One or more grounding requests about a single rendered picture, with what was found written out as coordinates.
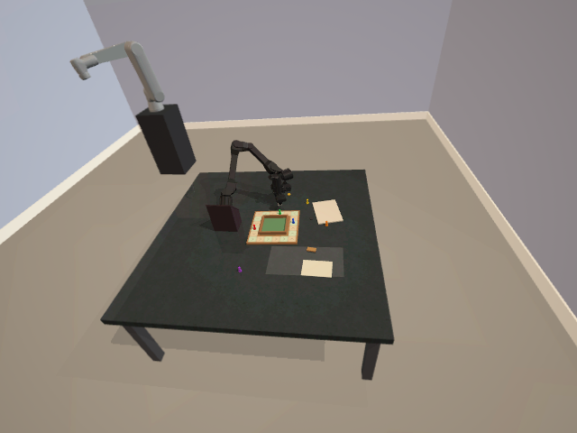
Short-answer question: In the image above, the cream flat rectangular card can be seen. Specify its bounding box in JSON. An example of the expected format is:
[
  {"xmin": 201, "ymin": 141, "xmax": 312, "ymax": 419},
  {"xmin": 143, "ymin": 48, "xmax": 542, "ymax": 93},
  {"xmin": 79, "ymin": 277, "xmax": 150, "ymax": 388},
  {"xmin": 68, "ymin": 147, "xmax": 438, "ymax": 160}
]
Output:
[{"xmin": 301, "ymin": 260, "xmax": 333, "ymax": 278}]

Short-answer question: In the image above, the cream flat rectangular board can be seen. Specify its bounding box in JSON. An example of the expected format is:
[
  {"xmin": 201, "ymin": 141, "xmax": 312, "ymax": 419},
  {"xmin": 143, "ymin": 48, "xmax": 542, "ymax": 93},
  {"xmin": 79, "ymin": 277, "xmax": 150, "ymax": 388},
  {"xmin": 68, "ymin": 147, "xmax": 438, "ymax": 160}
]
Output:
[{"xmin": 313, "ymin": 199, "xmax": 343, "ymax": 225}]

